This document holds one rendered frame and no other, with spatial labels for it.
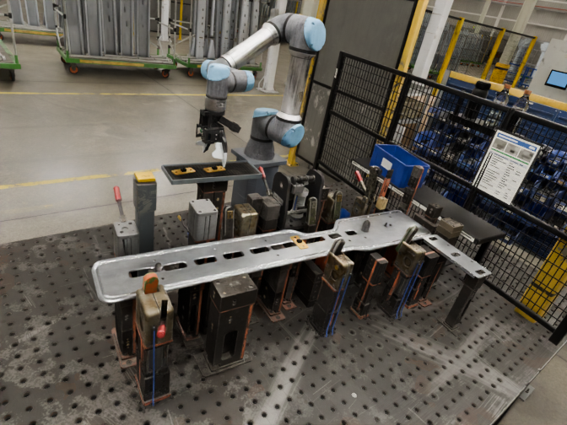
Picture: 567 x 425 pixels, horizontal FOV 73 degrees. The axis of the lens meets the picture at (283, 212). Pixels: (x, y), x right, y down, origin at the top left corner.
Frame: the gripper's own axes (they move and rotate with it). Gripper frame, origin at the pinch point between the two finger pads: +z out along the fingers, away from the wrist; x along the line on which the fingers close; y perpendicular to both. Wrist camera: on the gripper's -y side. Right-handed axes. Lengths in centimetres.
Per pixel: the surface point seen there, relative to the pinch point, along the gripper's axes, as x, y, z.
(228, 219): 21.0, 5.7, 14.0
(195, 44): -673, -365, 61
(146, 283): 43, 46, 11
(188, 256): 27.5, 24.6, 20.2
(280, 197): 18.8, -20.6, 11.1
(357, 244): 49, -38, 20
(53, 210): -187, 23, 120
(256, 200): 17.1, -9.4, 10.9
